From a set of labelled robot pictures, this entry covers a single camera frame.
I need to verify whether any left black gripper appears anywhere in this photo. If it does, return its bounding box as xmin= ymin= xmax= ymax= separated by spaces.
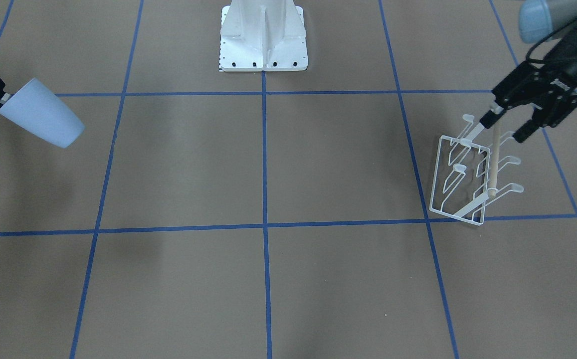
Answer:
xmin=479 ymin=29 xmax=577 ymax=144

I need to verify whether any light blue plastic cup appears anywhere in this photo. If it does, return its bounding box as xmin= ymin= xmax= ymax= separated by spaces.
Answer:
xmin=0 ymin=78 xmax=85 ymax=148

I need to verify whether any white wire cup holder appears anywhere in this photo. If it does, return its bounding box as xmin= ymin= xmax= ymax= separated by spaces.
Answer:
xmin=429 ymin=114 xmax=525 ymax=226

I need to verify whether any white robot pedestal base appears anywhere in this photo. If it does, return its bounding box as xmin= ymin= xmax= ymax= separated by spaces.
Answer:
xmin=218 ymin=0 xmax=309 ymax=72

